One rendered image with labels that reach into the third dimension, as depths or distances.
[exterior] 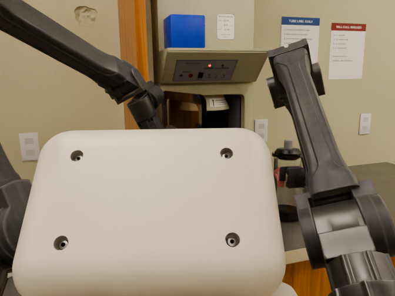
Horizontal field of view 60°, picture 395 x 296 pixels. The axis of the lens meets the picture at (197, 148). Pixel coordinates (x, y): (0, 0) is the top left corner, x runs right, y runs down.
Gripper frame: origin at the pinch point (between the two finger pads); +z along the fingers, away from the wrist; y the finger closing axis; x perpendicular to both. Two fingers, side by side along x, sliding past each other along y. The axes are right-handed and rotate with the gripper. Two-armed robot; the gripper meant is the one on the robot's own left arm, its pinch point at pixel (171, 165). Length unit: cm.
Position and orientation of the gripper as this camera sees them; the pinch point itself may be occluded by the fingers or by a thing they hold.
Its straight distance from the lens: 90.8
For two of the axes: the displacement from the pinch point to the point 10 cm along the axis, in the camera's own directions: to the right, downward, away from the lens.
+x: 3.8, 2.0, -9.0
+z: 4.1, 8.4, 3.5
